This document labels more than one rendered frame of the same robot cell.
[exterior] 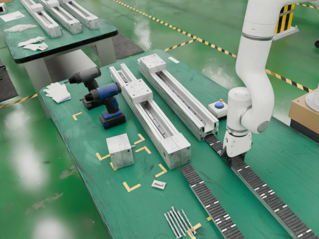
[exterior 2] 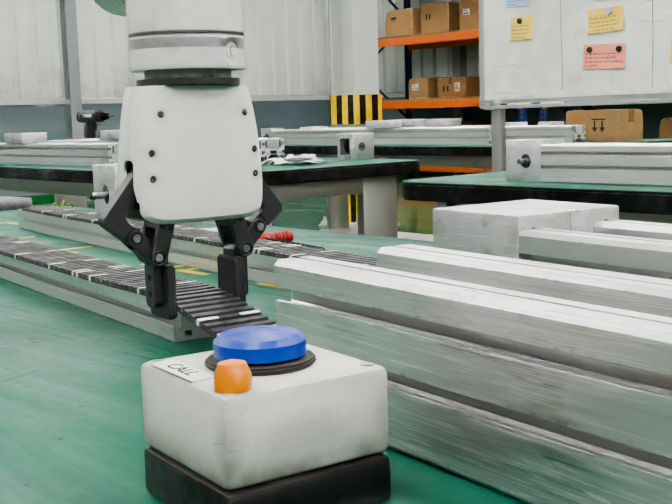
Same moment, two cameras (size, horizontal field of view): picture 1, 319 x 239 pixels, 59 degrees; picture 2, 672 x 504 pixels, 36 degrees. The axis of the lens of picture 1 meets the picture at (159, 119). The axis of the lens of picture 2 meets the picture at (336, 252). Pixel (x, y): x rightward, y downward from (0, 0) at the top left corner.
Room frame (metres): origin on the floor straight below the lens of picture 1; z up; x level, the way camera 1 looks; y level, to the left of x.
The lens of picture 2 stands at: (1.55, -0.38, 0.95)
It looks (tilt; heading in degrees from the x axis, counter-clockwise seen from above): 7 degrees down; 165
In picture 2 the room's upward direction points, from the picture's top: 2 degrees counter-clockwise
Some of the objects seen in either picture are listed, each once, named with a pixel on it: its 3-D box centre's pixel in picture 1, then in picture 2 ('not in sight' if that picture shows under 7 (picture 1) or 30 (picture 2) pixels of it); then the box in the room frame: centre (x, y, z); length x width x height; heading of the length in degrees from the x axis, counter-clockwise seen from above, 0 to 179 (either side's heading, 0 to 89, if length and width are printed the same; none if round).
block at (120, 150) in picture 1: (123, 150); not in sight; (0.90, 0.17, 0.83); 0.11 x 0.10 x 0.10; 102
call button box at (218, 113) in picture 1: (217, 111); (279, 423); (1.11, -0.29, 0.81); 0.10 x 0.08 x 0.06; 109
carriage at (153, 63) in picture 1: (153, 65); not in sight; (1.57, 0.00, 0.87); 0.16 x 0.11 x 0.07; 19
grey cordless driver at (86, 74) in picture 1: (86, 89); not in sight; (1.35, 0.38, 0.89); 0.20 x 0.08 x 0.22; 117
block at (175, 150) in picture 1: (178, 150); (513, 273); (0.86, -0.06, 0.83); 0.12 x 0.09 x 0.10; 109
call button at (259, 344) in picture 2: (219, 105); (260, 354); (1.11, -0.30, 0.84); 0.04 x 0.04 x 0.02
